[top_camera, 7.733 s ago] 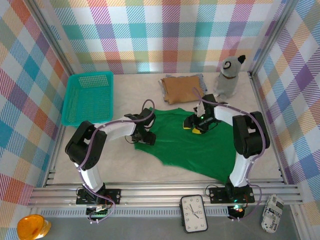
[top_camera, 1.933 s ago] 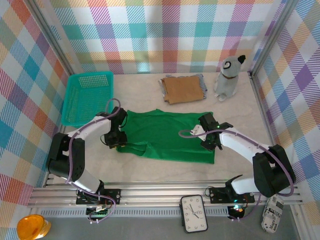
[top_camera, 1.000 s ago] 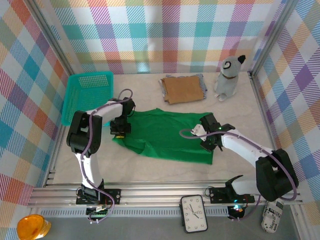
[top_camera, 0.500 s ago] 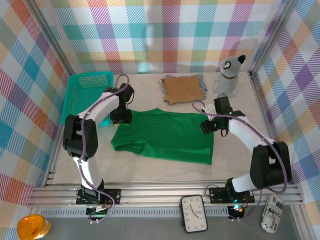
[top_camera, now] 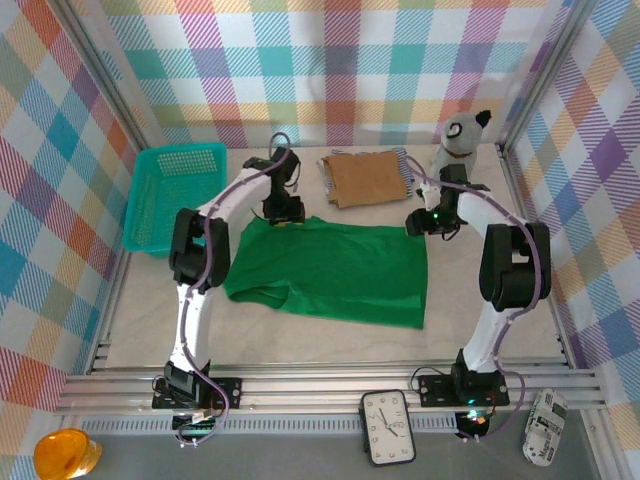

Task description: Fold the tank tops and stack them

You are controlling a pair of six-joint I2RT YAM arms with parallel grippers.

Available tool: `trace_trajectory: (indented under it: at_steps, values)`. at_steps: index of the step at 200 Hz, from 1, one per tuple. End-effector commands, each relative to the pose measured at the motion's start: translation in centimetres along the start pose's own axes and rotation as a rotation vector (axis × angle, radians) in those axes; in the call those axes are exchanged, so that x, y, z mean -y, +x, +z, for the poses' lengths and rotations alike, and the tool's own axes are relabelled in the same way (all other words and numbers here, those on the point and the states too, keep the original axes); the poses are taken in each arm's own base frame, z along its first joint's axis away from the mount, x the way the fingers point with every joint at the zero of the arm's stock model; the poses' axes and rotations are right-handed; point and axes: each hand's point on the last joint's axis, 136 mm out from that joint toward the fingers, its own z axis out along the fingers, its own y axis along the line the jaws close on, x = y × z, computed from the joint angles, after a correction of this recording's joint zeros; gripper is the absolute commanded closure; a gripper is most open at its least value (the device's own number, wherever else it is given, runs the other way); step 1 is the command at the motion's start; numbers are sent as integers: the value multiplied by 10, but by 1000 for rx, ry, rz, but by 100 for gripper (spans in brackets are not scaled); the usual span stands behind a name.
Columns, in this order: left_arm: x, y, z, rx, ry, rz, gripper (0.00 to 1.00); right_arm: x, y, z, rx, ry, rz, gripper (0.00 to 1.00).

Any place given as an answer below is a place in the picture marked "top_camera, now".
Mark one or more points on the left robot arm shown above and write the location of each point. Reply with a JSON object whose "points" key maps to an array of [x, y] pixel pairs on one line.
{"points": [[192, 320]]}

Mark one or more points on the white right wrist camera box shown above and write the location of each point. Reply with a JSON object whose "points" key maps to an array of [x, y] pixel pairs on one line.
{"points": [[430, 195]]}

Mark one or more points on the tan tank top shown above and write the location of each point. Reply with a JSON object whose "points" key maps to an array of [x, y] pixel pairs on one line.
{"points": [[365, 180]]}

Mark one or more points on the blue white striped tank top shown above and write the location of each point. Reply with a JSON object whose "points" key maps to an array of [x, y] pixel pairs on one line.
{"points": [[408, 170]]}

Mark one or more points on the wide aluminium base rail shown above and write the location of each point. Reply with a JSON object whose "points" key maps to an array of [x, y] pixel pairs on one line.
{"points": [[310, 390]]}

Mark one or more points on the green tank top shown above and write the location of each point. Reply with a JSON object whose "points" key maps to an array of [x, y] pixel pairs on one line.
{"points": [[340, 270]]}

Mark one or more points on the orange plastic dome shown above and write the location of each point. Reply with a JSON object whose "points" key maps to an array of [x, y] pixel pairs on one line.
{"points": [[62, 452]]}

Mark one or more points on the teal plastic basket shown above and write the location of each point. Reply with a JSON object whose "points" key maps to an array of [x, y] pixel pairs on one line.
{"points": [[165, 200]]}

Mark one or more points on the aluminium frame post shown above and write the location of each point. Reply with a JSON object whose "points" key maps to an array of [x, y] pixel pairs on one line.
{"points": [[542, 75], [107, 75]]}

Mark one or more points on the aluminium table side rail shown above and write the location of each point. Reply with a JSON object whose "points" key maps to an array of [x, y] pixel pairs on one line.
{"points": [[515, 185], [111, 310]]}

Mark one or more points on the grey plush dog toy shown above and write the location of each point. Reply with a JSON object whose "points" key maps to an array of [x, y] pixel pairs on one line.
{"points": [[462, 135]]}

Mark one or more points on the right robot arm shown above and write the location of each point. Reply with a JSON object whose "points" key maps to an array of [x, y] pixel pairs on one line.
{"points": [[487, 335]]}

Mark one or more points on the black white analog clock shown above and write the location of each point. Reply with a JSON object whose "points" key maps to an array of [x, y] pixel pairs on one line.
{"points": [[389, 430]]}

